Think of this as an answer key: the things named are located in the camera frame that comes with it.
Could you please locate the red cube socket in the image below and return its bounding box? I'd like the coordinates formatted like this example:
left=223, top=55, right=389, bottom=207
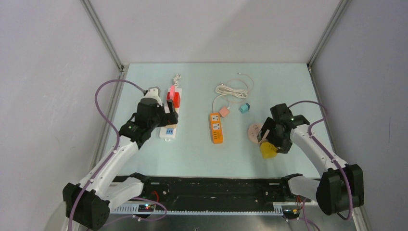
left=172, top=91, right=181, bottom=108

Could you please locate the pink round power strip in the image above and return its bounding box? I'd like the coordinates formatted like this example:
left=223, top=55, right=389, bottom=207
left=247, top=123, right=266, bottom=144

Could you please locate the white multicolour power strip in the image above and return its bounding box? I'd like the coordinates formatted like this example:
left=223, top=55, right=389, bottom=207
left=159, top=87, right=182, bottom=141

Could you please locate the pink plug adapter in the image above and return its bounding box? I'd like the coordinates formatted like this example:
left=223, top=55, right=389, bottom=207
left=168, top=85, right=176, bottom=100

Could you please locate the yellow cube socket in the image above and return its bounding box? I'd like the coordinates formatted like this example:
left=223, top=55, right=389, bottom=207
left=260, top=142, right=278, bottom=159

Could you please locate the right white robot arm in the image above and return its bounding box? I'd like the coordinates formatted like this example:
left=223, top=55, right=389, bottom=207
left=257, top=103, right=365, bottom=220

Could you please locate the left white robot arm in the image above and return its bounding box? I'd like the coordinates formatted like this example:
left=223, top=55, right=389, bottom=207
left=63, top=96, right=178, bottom=231

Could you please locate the teal small charger plug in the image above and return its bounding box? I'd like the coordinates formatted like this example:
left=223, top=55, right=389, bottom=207
left=239, top=103, right=250, bottom=114

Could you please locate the salmon pink charger plug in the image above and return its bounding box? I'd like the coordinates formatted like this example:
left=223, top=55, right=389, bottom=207
left=219, top=106, right=230, bottom=117

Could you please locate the orange power strip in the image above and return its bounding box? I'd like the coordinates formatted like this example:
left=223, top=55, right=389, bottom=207
left=209, top=113, right=224, bottom=144

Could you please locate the white bundled cable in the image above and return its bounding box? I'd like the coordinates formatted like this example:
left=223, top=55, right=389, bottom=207
left=212, top=83, right=249, bottom=112

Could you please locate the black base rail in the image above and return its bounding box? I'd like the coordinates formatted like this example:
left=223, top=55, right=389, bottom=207
left=112, top=173, right=303, bottom=219

